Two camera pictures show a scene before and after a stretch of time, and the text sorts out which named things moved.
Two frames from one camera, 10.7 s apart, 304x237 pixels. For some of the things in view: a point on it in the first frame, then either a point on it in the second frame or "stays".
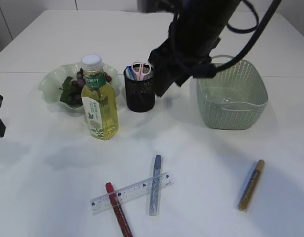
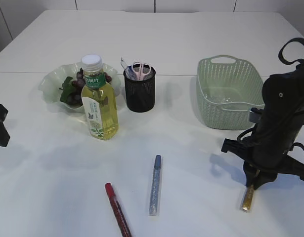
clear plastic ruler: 127,194 → 124,63
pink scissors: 140,70 stays
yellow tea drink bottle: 100,104 stays
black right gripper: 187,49 → 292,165
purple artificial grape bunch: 71,90 stays
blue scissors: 129,72 stays
